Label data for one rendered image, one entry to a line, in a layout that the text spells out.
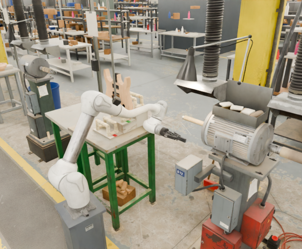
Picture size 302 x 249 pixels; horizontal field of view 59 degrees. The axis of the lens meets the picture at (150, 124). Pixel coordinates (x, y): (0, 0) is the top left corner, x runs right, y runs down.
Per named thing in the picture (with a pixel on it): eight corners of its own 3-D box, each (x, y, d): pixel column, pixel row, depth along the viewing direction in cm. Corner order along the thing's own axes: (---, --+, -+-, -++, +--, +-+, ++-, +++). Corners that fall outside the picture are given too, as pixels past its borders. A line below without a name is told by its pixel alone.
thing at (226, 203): (237, 226, 176) (248, 156, 152) (229, 234, 169) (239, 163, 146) (217, 214, 186) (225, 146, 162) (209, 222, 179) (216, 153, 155)
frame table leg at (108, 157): (120, 229, 259) (112, 150, 220) (115, 232, 255) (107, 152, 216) (116, 226, 262) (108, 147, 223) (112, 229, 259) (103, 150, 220)
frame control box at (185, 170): (223, 197, 172) (227, 164, 160) (204, 215, 158) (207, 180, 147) (193, 181, 187) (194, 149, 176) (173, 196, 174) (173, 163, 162)
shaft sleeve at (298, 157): (316, 163, 133) (314, 171, 137) (320, 156, 136) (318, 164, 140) (280, 150, 145) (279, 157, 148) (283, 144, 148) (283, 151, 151)
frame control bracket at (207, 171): (215, 170, 175) (216, 165, 173) (198, 183, 163) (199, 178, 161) (210, 168, 177) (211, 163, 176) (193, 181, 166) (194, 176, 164)
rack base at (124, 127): (137, 128, 249) (136, 119, 245) (123, 134, 238) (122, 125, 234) (118, 119, 266) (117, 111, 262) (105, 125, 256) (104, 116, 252)
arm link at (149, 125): (151, 133, 221) (157, 118, 221) (139, 127, 231) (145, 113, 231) (158, 136, 229) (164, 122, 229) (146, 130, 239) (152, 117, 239)
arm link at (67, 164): (55, 193, 183) (40, 180, 196) (73, 194, 195) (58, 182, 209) (97, 90, 184) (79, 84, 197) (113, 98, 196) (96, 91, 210)
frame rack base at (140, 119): (148, 123, 258) (148, 106, 250) (136, 128, 248) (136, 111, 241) (129, 115, 275) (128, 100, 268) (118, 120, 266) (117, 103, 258)
